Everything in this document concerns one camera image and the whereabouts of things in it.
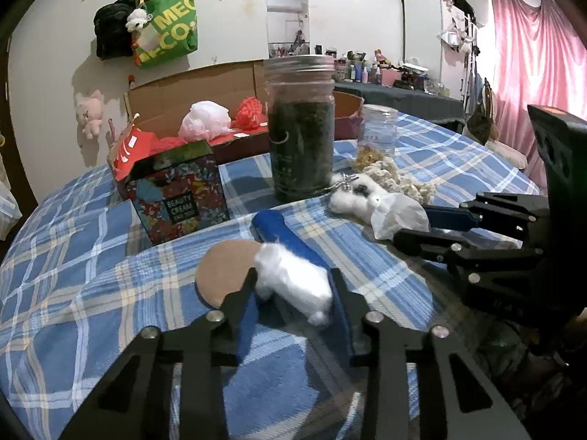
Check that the small white plush charm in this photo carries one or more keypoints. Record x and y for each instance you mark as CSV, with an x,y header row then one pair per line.
x,y
136,19

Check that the blue towel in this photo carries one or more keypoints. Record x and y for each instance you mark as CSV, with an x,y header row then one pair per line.
x,y
279,229

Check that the small glass jar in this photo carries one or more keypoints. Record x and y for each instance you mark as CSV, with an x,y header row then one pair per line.
x,y
376,137

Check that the floral tin box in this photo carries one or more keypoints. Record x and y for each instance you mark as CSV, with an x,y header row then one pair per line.
x,y
179,201

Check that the white mesh bath pouf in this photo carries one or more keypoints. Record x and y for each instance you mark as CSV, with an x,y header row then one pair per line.
x,y
204,119

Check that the white cotton roll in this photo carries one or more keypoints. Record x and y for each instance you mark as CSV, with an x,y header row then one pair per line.
x,y
293,284

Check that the dark patterned cloth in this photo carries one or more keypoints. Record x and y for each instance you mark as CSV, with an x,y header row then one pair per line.
x,y
527,385

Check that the red-tipped metal stick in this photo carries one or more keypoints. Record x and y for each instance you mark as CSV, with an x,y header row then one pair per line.
x,y
131,80

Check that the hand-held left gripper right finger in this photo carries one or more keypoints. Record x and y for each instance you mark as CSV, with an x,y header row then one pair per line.
x,y
344,321

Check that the desk with dark cloth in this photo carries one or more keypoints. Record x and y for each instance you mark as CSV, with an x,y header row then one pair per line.
x,y
403,101

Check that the white paper sachet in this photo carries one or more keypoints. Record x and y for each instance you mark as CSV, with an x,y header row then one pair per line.
x,y
399,215

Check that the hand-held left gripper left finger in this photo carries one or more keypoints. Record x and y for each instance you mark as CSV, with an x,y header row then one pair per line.
x,y
245,325

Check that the black backpack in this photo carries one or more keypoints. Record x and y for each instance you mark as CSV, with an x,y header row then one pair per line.
x,y
112,27

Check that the pink curtain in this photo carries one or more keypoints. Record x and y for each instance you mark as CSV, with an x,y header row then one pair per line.
x,y
527,55

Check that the white wardrobe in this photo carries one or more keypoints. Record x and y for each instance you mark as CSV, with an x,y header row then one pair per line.
x,y
422,36

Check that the large glass jar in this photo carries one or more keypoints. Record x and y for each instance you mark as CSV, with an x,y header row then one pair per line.
x,y
300,146

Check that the pale pink pillow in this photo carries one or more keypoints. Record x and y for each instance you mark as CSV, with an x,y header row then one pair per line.
x,y
506,153

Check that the green tote bag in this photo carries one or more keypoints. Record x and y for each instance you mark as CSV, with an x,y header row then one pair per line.
x,y
169,27

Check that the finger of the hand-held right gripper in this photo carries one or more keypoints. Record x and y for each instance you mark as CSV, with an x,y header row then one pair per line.
x,y
447,217
426,240

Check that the cream crochet piece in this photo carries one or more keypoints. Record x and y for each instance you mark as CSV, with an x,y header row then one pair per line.
x,y
408,183

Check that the white hanging ornaments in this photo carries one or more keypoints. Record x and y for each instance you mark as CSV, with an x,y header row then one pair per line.
x,y
456,36

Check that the pink plush toy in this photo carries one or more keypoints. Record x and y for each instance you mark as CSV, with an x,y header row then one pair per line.
x,y
89,114

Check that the cardboard box red inside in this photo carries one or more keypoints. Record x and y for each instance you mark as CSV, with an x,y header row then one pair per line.
x,y
206,87

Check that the blue plaid blanket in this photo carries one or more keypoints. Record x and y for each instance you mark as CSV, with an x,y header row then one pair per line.
x,y
91,261

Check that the row of bottles and cosmetics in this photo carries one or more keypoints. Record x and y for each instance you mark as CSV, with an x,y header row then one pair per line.
x,y
367,71

